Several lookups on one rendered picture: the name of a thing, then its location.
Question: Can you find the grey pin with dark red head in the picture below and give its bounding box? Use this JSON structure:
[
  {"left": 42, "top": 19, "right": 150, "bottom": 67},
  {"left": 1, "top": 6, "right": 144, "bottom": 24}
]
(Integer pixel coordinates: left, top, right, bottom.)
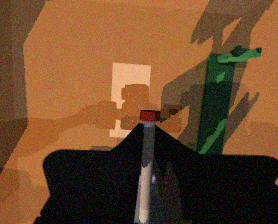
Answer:
[{"left": 139, "top": 110, "right": 161, "bottom": 224}]

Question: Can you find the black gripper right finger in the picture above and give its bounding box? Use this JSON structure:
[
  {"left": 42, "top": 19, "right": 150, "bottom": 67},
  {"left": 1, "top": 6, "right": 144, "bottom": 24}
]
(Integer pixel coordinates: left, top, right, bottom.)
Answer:
[{"left": 153, "top": 125, "right": 278, "bottom": 224}]

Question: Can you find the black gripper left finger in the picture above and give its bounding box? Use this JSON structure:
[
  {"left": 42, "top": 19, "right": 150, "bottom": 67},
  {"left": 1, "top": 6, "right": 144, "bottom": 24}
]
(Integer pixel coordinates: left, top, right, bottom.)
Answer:
[{"left": 42, "top": 123, "right": 144, "bottom": 224}]

